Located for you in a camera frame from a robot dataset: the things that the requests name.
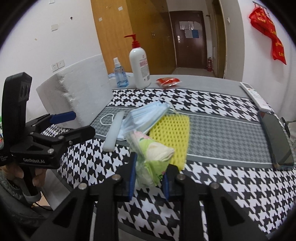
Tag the white remote control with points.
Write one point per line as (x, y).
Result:
(257, 99)

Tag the person's left hand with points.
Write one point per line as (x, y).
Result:
(15, 174)

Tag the wall socket pair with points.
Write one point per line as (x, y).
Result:
(57, 66)

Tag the wooden door frame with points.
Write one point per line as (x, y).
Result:
(221, 38)

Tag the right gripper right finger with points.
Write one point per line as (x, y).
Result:
(225, 219)

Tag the red snack packet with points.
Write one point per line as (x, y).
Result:
(167, 82)

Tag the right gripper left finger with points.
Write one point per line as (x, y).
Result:
(91, 211)

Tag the green tissue pack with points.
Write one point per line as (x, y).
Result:
(153, 158)

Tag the red hanging bags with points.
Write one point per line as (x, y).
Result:
(262, 22)

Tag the houndstooth table mat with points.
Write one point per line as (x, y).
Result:
(226, 145)

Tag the white styrofoam box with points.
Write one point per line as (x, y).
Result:
(82, 87)

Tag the blue spray bottle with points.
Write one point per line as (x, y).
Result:
(120, 74)

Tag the red fire extinguisher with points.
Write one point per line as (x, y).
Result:
(210, 64)

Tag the black smartphone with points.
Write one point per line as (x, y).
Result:
(279, 145)

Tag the wooden wardrobe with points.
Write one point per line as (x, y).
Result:
(116, 21)

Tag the wall hook rack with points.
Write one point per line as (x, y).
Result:
(257, 4)

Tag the white wall switch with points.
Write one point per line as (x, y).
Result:
(54, 27)

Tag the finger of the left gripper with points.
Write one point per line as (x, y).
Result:
(67, 139)
(59, 117)

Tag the blue face masks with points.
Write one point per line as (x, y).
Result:
(144, 118)

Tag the yellow foam net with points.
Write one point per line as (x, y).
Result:
(173, 131)

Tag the white red pump bottle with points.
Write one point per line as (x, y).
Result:
(139, 64)

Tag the dark brown door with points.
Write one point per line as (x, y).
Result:
(189, 38)

